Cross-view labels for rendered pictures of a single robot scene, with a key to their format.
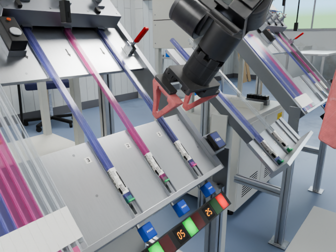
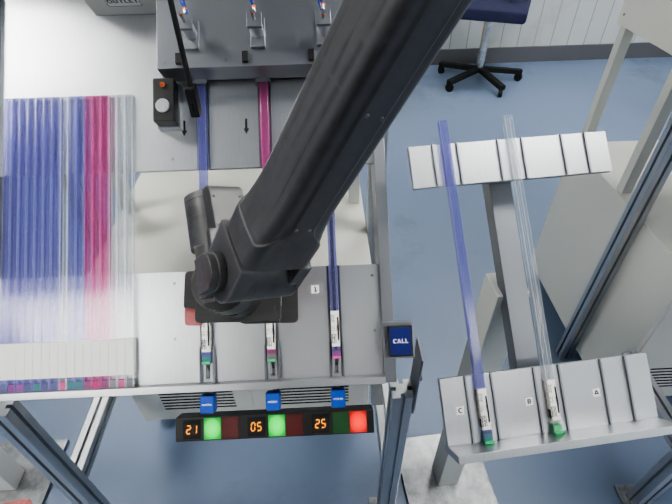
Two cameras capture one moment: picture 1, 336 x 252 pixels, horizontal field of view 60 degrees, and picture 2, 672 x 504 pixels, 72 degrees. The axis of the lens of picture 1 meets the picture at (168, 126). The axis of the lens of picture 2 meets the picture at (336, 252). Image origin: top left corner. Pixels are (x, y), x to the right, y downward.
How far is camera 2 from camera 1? 0.66 m
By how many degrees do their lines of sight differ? 48
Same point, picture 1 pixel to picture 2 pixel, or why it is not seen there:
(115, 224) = (177, 377)
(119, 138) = not seen: hidden behind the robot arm
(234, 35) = (210, 302)
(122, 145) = not seen: hidden behind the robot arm
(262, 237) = (616, 470)
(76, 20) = (274, 72)
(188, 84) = (201, 311)
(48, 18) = (226, 72)
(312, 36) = not seen: outside the picture
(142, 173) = (248, 336)
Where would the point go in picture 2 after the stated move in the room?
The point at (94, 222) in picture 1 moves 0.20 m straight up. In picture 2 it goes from (157, 364) to (118, 282)
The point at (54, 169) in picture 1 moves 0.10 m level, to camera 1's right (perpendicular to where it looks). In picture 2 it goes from (145, 293) to (173, 326)
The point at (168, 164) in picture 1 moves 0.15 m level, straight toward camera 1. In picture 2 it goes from (297, 337) to (222, 390)
